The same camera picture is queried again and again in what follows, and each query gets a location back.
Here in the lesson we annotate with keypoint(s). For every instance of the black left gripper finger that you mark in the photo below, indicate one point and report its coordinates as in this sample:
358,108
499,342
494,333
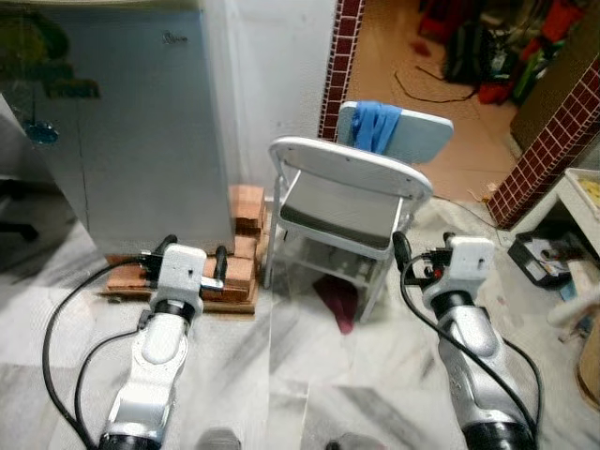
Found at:
222,262
166,244

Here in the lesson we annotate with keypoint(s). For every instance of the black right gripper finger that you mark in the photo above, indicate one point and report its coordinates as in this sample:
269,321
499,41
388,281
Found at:
401,251

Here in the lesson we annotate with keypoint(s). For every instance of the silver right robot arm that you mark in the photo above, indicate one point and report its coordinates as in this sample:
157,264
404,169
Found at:
469,347

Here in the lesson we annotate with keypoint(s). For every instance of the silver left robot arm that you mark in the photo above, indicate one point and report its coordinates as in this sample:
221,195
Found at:
159,366

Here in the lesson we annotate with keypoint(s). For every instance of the silver fridge with sticker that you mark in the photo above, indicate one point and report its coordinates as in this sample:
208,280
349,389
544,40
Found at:
141,122

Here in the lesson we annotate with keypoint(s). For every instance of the red brick stack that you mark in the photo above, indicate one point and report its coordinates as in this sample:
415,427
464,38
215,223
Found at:
239,267

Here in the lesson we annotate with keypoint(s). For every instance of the white folding chair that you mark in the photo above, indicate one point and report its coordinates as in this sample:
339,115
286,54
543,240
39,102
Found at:
347,202

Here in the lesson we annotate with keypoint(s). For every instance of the dark red cloth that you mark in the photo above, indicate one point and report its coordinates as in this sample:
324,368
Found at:
337,300

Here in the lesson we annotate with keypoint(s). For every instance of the white chair with cloth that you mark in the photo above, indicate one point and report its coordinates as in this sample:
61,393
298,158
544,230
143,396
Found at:
422,136

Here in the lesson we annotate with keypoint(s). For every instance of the black tray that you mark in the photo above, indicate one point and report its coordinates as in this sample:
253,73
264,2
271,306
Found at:
544,258

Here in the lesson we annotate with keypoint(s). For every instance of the blue cloth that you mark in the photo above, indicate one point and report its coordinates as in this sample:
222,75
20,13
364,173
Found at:
375,127

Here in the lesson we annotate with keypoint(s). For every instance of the white table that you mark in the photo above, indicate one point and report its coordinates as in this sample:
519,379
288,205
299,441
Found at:
577,192

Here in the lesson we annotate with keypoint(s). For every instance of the grey left robot leg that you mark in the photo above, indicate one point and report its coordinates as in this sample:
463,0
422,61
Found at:
217,441

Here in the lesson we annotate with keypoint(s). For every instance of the grey robot leg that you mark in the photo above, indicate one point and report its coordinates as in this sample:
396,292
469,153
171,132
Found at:
352,442
217,441

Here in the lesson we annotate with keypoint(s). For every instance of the grey right robot leg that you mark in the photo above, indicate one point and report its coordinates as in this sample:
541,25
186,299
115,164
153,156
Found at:
352,442

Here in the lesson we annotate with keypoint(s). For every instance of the red tiled pillar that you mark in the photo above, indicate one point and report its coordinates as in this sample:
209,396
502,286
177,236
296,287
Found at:
342,56

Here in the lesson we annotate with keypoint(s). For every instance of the pile of bags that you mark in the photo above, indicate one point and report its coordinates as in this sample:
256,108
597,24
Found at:
497,47

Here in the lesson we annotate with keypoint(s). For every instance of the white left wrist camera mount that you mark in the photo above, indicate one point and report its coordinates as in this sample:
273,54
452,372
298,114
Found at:
181,272

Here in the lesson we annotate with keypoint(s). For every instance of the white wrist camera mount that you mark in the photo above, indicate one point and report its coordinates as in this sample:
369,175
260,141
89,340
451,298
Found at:
181,272
472,261

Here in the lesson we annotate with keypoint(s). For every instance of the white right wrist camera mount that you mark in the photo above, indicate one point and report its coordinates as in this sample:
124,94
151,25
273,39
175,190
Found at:
472,261

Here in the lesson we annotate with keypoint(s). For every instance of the red tiled low wall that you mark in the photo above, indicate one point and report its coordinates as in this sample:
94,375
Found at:
553,131

